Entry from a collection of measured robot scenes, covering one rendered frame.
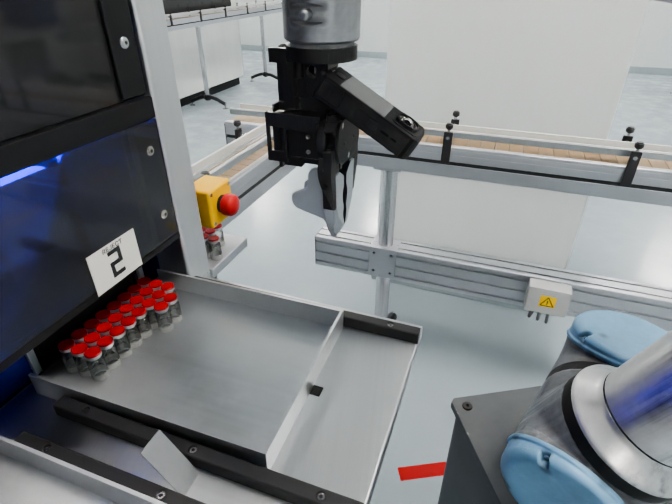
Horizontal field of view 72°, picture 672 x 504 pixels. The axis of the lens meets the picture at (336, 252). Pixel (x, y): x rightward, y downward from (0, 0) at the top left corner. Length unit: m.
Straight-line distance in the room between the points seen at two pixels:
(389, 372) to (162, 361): 0.32
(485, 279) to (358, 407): 1.01
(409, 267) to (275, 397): 1.02
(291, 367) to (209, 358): 0.12
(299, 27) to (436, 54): 1.49
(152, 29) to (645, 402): 0.68
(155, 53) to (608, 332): 0.66
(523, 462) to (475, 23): 1.63
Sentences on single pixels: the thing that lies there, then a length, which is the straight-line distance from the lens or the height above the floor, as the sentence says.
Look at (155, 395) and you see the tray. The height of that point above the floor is 0.88.
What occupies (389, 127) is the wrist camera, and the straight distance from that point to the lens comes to 0.46.
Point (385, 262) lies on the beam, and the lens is 1.59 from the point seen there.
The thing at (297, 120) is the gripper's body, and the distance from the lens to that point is 0.49.
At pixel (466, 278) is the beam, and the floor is 0.50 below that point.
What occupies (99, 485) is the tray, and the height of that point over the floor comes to 0.90.
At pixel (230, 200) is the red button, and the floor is 1.01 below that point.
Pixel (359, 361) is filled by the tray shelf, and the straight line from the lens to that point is 0.68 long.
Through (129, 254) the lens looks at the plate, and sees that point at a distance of 0.71.
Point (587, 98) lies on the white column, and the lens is 1.95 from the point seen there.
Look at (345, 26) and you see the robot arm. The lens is 0.47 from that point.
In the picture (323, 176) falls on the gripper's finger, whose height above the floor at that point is 1.18.
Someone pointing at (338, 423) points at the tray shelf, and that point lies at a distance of 0.61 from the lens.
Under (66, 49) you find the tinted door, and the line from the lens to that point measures 0.63.
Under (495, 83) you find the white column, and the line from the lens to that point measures 1.93.
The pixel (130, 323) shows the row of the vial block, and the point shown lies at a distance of 0.73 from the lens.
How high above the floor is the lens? 1.36
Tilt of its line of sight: 32 degrees down
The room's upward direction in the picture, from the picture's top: straight up
